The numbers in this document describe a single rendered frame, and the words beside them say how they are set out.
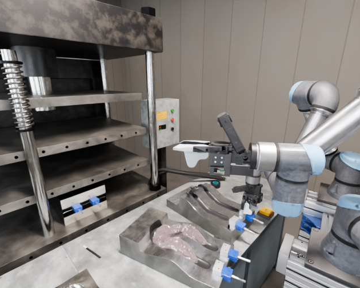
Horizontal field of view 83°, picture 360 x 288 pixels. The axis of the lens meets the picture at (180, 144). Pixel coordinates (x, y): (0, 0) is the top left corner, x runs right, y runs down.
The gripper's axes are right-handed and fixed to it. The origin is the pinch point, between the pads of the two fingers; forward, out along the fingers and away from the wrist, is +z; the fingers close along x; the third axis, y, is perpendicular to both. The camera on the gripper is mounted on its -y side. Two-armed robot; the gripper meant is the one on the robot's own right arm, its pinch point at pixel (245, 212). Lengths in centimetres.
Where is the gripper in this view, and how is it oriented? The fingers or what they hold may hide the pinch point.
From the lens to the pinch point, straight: 129.1
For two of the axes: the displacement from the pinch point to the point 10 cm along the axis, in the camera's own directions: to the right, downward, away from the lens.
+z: 0.0, 9.6, 3.0
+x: 7.0, -2.1, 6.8
